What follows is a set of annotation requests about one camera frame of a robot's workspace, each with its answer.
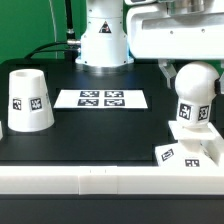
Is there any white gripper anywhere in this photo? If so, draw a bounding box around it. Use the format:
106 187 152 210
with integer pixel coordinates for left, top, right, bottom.
126 0 224 89

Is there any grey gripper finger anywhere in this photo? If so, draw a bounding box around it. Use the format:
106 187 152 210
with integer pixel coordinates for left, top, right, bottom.
215 60 224 95

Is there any white lamp bulb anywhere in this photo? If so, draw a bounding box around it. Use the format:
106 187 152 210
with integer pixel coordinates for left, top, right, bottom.
175 62 219 128

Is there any white lamp base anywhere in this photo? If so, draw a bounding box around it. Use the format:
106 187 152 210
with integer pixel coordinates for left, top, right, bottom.
155 121 218 168

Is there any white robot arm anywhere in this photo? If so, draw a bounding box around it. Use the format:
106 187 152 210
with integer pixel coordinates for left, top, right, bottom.
76 0 224 85

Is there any white lamp shade cone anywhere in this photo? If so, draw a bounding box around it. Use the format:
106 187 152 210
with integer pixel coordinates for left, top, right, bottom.
8 69 54 132

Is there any white marker tag sheet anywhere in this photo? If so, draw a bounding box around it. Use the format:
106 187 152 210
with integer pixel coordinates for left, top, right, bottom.
54 90 148 109

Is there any white front fence rail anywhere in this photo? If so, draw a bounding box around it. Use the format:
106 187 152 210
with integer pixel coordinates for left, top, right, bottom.
0 166 224 195

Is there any white left fence rail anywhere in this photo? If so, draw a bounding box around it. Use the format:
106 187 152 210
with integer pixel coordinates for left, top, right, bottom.
0 121 3 140

